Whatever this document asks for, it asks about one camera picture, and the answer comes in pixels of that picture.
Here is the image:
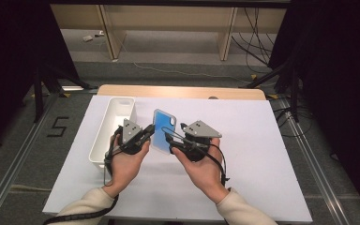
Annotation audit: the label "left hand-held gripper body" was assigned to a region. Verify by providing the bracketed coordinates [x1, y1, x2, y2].
[111, 117, 151, 156]

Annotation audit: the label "white plastic storage bin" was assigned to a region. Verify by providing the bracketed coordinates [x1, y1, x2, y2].
[88, 97, 138, 173]

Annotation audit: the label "person's left hand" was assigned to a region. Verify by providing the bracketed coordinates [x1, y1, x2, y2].
[102, 134, 151, 199]

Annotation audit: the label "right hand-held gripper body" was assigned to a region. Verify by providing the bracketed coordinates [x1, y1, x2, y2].
[170, 119, 223, 163]

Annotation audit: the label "metal floor rail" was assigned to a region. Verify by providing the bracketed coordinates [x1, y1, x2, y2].
[0, 93, 60, 225]
[277, 97, 353, 225]

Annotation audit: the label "left hand-held gripper black cable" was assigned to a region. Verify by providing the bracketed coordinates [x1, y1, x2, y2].
[42, 125, 123, 225]

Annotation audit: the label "black cable bundle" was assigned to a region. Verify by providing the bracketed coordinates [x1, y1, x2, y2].
[270, 97, 314, 139]

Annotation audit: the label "dark curtain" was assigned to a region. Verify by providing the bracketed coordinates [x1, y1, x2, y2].
[0, 0, 79, 154]
[268, 0, 360, 219]

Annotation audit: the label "light wooden desk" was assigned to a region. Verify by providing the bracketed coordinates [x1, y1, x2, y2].
[50, 3, 288, 62]

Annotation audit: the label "glossy phone case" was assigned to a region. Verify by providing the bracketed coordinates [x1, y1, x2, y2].
[150, 108, 178, 156]

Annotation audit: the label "black floor cables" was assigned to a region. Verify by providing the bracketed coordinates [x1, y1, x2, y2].
[231, 7, 279, 74]

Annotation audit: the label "white floor cable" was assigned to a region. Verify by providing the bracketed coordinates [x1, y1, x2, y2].
[115, 31, 278, 87]

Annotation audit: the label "black tripod stand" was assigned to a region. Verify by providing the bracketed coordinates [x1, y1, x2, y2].
[32, 62, 99, 124]
[238, 60, 301, 123]

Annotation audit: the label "white table cover sheet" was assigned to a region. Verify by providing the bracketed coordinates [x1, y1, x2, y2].
[42, 95, 313, 224]

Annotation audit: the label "right hand-held gripper black cable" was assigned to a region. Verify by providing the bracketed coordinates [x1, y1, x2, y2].
[161, 126, 232, 188]

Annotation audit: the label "person's right hand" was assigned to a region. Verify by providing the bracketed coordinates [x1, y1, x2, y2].
[171, 137, 231, 204]

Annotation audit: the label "beige floor cable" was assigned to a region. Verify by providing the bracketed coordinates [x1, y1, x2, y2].
[0, 183, 53, 192]

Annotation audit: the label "hand-held gripper black cable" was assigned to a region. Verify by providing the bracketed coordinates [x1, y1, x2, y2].
[161, 126, 232, 188]
[42, 125, 123, 225]

